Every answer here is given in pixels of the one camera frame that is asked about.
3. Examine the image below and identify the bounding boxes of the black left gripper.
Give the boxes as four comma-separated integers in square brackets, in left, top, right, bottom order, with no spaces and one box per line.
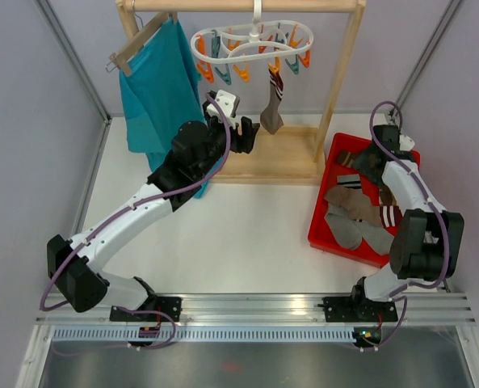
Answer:
[195,103,261,179]

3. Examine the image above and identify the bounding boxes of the beige sock maroon striped cuff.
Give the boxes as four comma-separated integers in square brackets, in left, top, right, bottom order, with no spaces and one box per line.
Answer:
[260,70,284,134]

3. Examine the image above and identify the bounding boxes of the orange clothespin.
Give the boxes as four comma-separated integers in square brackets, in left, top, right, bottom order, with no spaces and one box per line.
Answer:
[298,50,311,68]
[233,64,250,82]
[268,57,280,76]
[196,62,214,83]

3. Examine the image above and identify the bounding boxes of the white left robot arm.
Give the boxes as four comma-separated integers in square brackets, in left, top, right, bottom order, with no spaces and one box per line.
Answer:
[47,117,260,321]

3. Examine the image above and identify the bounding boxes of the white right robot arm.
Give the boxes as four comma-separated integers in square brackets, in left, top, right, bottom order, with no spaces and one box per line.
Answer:
[321,124,464,323]

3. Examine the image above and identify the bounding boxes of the wooden clothes hanger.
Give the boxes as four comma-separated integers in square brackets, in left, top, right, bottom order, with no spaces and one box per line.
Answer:
[105,11,178,76]

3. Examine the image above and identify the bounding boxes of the brown striped sock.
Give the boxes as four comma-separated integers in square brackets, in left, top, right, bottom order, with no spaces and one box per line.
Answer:
[335,150,360,168]

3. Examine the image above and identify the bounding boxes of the grey sock black stripes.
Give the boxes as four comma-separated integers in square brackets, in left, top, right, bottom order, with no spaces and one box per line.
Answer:
[337,174,362,190]

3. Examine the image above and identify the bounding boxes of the wooden clothes rack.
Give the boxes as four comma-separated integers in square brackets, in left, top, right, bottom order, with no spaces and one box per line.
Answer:
[116,1,366,185]

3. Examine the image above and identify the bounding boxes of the teal clothespin front left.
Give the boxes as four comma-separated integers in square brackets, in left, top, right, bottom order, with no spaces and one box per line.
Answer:
[214,64,232,86]

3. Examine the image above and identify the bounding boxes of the teal clothespin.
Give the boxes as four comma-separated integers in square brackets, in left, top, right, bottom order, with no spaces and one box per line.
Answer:
[285,56,300,75]
[214,64,232,86]

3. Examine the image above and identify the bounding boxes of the teal clothespin front right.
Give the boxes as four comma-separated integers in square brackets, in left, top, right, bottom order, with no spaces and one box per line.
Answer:
[285,56,300,75]

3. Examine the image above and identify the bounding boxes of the red plastic tray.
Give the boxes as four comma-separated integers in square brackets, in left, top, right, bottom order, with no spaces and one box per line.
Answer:
[308,133,397,268]

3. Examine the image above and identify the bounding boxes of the teal t-shirt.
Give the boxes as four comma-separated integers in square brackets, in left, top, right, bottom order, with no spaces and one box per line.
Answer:
[118,18,228,200]

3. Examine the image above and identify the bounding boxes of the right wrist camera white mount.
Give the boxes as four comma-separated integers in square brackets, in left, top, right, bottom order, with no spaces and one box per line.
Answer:
[399,134,415,152]

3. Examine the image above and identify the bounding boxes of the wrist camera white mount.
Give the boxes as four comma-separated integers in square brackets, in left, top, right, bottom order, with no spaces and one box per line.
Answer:
[203,90,240,120]
[399,134,415,152]

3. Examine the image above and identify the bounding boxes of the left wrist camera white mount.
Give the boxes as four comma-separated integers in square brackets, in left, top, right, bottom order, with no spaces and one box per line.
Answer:
[203,90,240,120]

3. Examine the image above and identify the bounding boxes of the white clip hanger frame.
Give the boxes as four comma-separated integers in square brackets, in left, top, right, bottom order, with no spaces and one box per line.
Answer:
[190,1,314,65]

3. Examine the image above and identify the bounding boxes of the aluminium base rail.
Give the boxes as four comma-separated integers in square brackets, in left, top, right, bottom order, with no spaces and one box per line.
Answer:
[35,293,477,327]

